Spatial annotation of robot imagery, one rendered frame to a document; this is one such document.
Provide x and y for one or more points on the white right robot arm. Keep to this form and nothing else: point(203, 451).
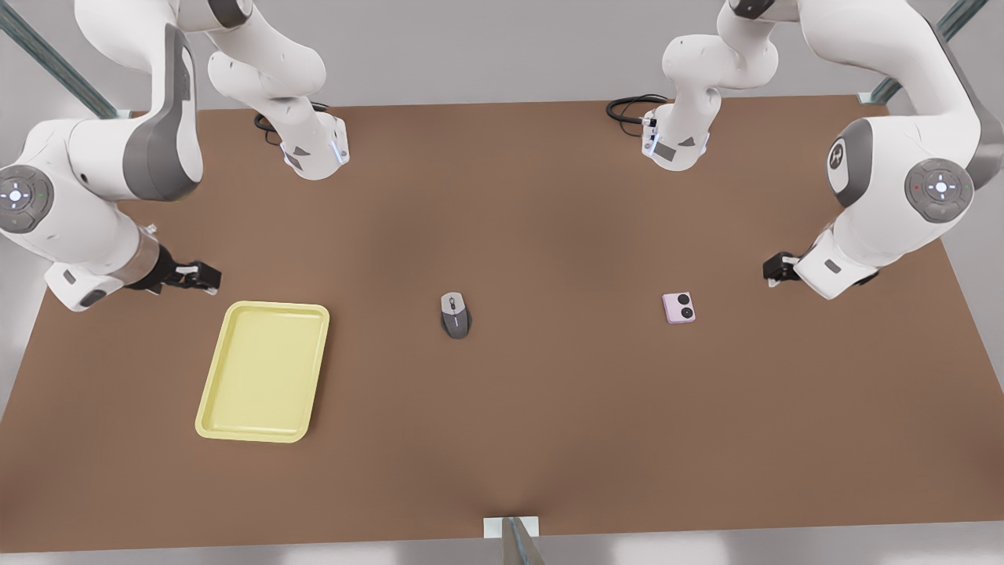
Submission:
point(86, 157)

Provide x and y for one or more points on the grey computer mouse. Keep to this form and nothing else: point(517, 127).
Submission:
point(456, 317)

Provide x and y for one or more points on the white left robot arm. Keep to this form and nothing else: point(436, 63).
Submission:
point(886, 180)

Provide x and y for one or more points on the yellow rectangular tray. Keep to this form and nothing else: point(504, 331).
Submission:
point(263, 372)

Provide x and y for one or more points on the silver frame post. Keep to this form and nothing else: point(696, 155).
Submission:
point(518, 541)
point(55, 67)
point(918, 55)

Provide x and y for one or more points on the pink flip phone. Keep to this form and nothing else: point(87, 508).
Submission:
point(679, 308)

